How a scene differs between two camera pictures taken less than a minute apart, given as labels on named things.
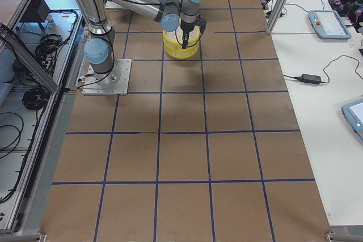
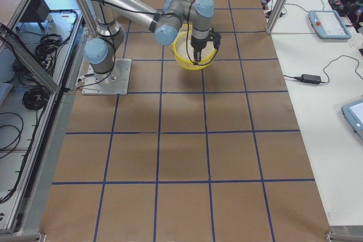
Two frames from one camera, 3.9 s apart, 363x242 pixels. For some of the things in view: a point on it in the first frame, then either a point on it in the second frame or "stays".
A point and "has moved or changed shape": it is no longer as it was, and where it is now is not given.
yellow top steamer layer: (174, 38) has moved or changed shape
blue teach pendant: (328, 25) stays
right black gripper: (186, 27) -> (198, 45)
